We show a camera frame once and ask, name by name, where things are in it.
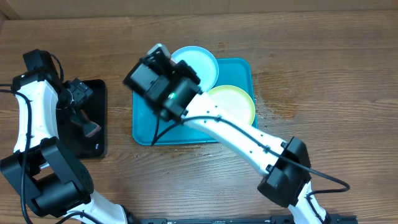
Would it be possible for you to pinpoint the light blue plate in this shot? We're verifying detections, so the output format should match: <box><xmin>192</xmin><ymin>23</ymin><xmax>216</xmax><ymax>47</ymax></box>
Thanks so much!
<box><xmin>172</xmin><ymin>46</ymin><xmax>219</xmax><ymax>92</ymax></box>

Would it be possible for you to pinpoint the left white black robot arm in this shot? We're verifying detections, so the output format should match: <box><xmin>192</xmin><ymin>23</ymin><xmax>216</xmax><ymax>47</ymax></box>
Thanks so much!
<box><xmin>1</xmin><ymin>49</ymin><xmax>139</xmax><ymax>223</ymax></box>

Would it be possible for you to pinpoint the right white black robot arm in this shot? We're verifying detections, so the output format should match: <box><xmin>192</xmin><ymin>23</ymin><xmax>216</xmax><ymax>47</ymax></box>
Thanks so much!
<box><xmin>123</xmin><ymin>44</ymin><xmax>330</xmax><ymax>223</ymax></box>

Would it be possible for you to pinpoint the black tray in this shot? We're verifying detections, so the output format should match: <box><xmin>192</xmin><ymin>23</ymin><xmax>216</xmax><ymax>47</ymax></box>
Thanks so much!
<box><xmin>56</xmin><ymin>79</ymin><xmax>108</xmax><ymax>159</ymax></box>

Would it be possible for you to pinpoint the teal plastic tray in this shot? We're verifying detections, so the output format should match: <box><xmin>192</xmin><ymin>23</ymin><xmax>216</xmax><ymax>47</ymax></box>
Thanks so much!
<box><xmin>132</xmin><ymin>58</ymin><xmax>254</xmax><ymax>146</ymax></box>

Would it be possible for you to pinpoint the yellow-green plate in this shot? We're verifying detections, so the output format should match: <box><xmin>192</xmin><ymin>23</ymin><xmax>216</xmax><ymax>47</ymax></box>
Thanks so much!
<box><xmin>208</xmin><ymin>85</ymin><xmax>256</xmax><ymax>125</ymax></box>

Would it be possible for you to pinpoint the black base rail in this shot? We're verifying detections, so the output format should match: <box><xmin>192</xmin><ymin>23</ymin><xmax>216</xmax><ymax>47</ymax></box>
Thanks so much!
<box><xmin>134</xmin><ymin>214</ymin><xmax>358</xmax><ymax>224</ymax></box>

